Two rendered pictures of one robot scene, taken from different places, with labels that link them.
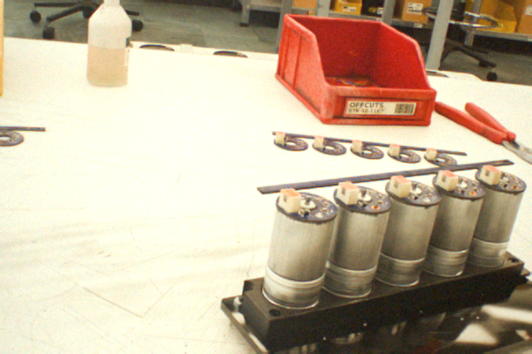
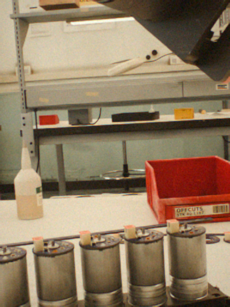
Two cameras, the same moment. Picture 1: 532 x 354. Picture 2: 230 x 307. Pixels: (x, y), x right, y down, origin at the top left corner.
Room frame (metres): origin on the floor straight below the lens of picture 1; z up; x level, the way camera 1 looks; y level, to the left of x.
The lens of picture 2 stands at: (0.03, -0.17, 0.90)
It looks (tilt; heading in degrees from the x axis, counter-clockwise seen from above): 7 degrees down; 20
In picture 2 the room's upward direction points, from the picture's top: 4 degrees counter-clockwise
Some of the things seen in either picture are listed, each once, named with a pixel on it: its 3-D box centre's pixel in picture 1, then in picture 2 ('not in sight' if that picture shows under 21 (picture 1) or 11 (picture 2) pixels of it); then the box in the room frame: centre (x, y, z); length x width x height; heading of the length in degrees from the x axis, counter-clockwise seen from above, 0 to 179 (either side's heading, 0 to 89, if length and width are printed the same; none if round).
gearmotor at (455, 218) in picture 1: (446, 232); (145, 273); (0.31, -0.09, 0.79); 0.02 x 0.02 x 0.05
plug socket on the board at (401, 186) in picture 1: (401, 186); (86, 237); (0.29, -0.06, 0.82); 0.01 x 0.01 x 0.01; 33
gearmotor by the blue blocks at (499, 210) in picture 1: (487, 224); (187, 267); (0.33, -0.11, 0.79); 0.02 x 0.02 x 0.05
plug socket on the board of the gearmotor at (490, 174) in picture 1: (491, 174); (173, 225); (0.32, -0.10, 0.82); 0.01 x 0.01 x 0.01; 33
